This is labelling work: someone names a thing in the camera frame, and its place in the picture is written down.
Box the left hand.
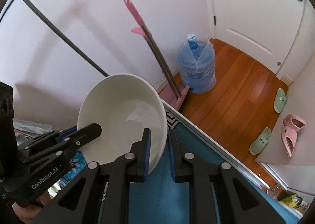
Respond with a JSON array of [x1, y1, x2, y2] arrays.
[[12, 191, 51, 223]]

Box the green slipper far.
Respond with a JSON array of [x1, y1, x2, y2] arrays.
[[273, 88, 287, 114]]

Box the white door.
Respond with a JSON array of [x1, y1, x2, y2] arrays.
[[210, 0, 305, 73]]

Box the teal patterned table cloth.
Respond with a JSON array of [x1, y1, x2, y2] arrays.
[[59, 112, 300, 224]]

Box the blue water jug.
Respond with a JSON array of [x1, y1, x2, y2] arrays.
[[176, 34, 216, 94]]

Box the pink slipper pair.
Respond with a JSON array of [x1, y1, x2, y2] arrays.
[[281, 114, 306, 157]]

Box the white round bowl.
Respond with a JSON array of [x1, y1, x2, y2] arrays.
[[77, 73, 168, 172]]

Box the green slipper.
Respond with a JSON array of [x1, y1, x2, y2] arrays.
[[273, 88, 287, 114], [249, 127, 271, 155]]

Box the green slipper near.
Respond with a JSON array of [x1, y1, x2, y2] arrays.
[[249, 127, 271, 155]]

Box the black clothes rack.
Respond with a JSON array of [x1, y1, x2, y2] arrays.
[[1, 0, 109, 77]]

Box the pink mop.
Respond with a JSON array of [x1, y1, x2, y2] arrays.
[[123, 0, 190, 110]]

